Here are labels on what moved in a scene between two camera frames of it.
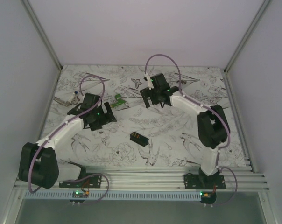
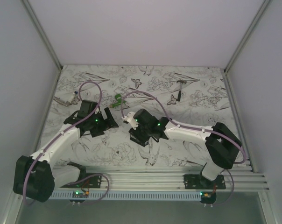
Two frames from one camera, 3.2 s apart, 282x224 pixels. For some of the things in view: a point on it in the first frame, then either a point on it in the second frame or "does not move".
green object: x=118 y=101 does not move
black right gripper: x=145 y=93 to x=138 y=127
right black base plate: x=204 y=181 does not move
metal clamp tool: x=75 y=101 does not move
